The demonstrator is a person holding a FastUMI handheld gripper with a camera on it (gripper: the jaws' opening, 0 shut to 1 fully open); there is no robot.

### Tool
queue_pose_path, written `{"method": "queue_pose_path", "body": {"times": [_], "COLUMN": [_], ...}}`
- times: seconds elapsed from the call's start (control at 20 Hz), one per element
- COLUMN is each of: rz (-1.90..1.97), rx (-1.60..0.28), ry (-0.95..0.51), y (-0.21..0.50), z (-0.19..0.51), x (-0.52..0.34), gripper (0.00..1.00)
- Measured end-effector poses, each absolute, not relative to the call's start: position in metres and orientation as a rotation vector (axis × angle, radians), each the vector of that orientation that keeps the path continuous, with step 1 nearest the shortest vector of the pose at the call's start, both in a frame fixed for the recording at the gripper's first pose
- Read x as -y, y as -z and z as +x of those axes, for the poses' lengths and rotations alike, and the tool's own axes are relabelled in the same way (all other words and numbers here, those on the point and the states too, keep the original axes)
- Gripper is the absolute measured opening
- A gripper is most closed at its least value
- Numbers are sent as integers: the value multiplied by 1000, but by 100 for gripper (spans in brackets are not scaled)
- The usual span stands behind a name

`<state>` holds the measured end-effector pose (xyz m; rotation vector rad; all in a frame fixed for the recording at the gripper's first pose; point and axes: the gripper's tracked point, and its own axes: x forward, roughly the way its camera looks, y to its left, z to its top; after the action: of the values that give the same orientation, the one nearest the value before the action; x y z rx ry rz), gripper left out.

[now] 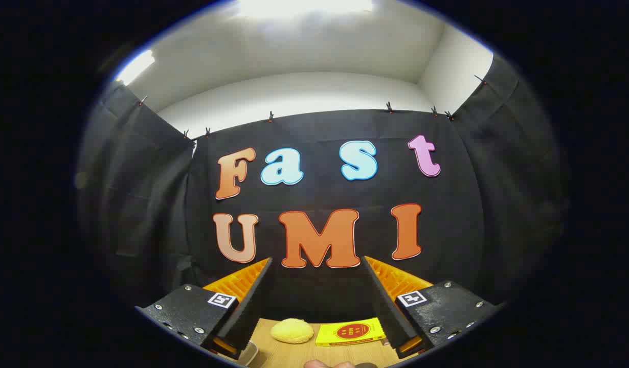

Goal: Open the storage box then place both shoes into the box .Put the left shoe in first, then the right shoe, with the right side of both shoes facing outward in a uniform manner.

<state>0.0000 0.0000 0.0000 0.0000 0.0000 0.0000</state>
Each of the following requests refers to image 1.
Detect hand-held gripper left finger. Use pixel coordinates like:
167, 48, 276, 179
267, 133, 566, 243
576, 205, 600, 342
136, 258, 273, 360

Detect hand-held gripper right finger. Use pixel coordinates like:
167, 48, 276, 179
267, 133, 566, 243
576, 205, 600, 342
361, 256, 503, 359

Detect yellow book with red circle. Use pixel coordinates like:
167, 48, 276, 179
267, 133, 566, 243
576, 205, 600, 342
315, 317, 387, 348

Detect yellow bun plush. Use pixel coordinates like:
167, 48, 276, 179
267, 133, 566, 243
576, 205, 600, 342
270, 318, 315, 344

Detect black backdrop cloth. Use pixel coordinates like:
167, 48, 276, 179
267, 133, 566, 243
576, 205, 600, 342
77, 54, 571, 328

